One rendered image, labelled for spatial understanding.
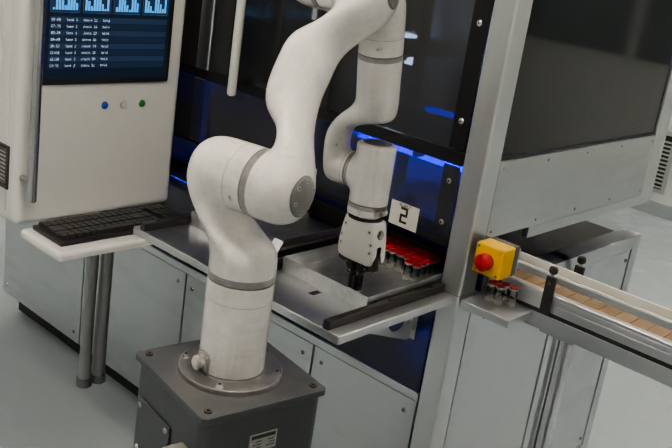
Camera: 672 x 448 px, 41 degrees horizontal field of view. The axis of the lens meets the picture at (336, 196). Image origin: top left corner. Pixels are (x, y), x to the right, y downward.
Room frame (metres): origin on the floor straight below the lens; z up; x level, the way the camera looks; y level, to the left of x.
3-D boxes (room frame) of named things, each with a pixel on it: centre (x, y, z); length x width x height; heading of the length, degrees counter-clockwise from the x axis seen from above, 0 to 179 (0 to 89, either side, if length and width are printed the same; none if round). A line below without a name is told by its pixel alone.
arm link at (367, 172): (1.83, -0.07, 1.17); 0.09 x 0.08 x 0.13; 59
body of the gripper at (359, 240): (1.83, -0.07, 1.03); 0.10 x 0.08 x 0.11; 50
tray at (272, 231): (2.21, 0.15, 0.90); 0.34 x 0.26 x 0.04; 140
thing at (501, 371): (2.98, 0.15, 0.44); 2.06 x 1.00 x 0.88; 50
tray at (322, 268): (1.99, -0.11, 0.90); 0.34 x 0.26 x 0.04; 140
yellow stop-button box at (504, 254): (1.92, -0.38, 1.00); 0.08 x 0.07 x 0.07; 140
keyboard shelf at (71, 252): (2.28, 0.60, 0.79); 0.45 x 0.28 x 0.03; 139
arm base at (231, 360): (1.47, 0.14, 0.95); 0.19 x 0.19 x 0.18
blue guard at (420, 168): (2.60, 0.47, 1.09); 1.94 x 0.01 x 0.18; 50
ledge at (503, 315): (1.94, -0.42, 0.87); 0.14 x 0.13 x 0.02; 140
